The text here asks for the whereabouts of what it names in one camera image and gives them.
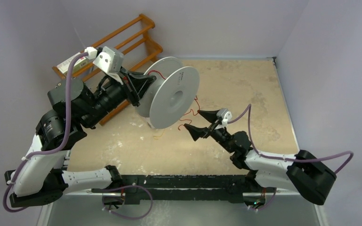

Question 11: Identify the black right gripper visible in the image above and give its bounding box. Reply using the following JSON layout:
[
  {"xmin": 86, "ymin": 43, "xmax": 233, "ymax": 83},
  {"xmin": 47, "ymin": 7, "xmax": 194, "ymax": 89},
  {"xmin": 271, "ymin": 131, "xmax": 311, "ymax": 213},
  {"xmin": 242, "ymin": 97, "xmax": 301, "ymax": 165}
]
[{"xmin": 184, "ymin": 110, "xmax": 235, "ymax": 153}]

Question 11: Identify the red cable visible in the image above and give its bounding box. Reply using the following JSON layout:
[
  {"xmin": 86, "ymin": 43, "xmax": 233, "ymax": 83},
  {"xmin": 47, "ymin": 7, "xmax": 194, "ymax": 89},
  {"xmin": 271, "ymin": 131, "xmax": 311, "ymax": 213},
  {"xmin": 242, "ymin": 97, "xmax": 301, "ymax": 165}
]
[{"xmin": 147, "ymin": 70, "xmax": 202, "ymax": 132}]

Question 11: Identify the grey cable spool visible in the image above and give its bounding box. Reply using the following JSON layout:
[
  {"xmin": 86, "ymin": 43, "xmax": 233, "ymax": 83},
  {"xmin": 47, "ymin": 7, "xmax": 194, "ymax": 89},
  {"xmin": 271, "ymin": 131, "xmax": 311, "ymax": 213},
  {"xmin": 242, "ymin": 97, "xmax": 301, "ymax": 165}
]
[{"xmin": 136, "ymin": 56, "xmax": 200, "ymax": 129}]

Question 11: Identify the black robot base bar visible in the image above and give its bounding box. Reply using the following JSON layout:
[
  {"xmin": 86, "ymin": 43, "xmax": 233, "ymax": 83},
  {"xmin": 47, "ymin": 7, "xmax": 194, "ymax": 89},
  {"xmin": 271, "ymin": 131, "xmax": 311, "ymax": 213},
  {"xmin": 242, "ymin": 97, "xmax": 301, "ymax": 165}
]
[{"xmin": 91, "ymin": 173, "xmax": 276, "ymax": 205}]

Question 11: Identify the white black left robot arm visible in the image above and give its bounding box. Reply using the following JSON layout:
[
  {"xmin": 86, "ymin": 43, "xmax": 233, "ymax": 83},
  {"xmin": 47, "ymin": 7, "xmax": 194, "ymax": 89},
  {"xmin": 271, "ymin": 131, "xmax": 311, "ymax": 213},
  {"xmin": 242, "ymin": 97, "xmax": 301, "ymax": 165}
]
[{"xmin": 2, "ymin": 69, "xmax": 156, "ymax": 212}]

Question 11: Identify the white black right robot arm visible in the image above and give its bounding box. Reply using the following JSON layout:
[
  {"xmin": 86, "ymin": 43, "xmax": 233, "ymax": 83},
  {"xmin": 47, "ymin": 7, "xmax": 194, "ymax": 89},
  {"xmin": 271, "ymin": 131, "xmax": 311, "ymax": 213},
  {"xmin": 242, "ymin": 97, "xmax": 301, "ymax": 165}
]
[{"xmin": 183, "ymin": 108, "xmax": 337, "ymax": 205}]

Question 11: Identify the orange wooden rack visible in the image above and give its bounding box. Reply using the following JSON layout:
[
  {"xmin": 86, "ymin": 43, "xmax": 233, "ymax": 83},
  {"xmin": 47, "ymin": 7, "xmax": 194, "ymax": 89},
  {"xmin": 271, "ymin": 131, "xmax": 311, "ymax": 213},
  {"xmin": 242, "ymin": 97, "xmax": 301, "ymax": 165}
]
[{"xmin": 52, "ymin": 14, "xmax": 163, "ymax": 126}]

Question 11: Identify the white cardboard box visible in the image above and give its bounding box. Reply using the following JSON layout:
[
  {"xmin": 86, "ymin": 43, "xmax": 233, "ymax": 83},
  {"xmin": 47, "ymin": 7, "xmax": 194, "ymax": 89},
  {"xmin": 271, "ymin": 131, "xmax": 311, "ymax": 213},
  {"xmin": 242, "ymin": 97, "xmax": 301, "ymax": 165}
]
[{"xmin": 57, "ymin": 52, "xmax": 90, "ymax": 75}]

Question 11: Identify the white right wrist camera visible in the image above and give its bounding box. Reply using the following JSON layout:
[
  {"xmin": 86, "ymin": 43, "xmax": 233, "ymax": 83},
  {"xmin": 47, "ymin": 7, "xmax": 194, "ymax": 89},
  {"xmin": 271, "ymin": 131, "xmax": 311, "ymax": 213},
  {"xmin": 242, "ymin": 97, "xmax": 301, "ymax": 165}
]
[{"xmin": 216, "ymin": 108, "xmax": 232, "ymax": 128}]

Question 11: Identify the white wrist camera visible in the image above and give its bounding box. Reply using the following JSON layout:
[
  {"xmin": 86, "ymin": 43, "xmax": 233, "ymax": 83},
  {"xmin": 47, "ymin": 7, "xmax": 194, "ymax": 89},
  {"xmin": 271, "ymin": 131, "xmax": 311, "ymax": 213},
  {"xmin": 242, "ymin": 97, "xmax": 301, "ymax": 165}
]
[
  {"xmin": 216, "ymin": 108, "xmax": 232, "ymax": 128},
  {"xmin": 84, "ymin": 46, "xmax": 124, "ymax": 85}
]

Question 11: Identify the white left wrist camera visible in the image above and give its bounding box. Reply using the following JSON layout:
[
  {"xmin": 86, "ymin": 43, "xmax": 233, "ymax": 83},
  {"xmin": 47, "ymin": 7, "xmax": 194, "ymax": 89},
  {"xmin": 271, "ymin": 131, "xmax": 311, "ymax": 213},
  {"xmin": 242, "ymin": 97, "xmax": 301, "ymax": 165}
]
[{"xmin": 84, "ymin": 46, "xmax": 124, "ymax": 85}]

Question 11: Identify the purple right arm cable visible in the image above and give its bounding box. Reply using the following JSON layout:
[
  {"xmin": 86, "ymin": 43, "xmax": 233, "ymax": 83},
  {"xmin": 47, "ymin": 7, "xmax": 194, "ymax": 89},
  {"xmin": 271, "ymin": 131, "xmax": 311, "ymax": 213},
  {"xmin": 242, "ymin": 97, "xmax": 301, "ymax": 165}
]
[{"xmin": 227, "ymin": 104, "xmax": 354, "ymax": 175}]

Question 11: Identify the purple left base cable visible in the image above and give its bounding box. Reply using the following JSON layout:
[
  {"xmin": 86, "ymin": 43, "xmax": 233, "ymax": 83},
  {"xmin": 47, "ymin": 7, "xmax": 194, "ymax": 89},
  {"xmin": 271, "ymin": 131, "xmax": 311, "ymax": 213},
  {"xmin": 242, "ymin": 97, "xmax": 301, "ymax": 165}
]
[{"xmin": 101, "ymin": 186, "xmax": 154, "ymax": 220}]

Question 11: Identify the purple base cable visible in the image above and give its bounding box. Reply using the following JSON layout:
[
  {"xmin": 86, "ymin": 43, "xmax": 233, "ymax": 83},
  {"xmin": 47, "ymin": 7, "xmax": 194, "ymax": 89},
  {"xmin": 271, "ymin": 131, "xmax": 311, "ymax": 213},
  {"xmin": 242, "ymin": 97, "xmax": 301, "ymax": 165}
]
[
  {"xmin": 247, "ymin": 188, "xmax": 278, "ymax": 213},
  {"xmin": 101, "ymin": 186, "xmax": 154, "ymax": 220}
]

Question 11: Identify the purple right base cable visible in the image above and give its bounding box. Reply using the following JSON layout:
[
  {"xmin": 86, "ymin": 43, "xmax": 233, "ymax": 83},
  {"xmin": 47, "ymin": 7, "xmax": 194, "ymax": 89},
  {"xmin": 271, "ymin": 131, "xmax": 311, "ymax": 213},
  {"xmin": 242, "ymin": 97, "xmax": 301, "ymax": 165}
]
[{"xmin": 247, "ymin": 188, "xmax": 278, "ymax": 213}]

